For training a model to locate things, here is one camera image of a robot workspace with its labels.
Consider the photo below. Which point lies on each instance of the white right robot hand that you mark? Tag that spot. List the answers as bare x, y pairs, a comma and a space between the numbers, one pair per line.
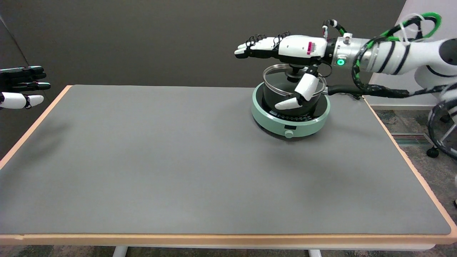
296, 46

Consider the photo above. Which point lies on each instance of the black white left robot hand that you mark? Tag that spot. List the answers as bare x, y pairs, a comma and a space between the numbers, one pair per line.
16, 100

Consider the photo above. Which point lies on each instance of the glass pot lid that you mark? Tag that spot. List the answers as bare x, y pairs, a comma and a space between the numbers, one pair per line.
276, 78

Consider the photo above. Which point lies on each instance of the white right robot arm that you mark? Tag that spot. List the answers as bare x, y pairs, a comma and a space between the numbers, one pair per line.
417, 57

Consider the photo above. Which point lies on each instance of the mint green induction cooker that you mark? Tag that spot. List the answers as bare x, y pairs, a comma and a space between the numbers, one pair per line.
271, 121

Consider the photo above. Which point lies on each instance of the floor vent grille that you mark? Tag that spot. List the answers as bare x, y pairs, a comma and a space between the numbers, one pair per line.
410, 139

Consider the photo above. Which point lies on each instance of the grey table mat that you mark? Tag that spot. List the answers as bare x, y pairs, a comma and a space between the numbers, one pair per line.
160, 160

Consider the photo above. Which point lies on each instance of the wheeled metal stand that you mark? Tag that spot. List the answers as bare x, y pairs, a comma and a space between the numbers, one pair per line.
432, 152

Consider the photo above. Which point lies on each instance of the white table leg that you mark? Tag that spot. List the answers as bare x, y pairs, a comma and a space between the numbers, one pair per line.
120, 252
315, 253

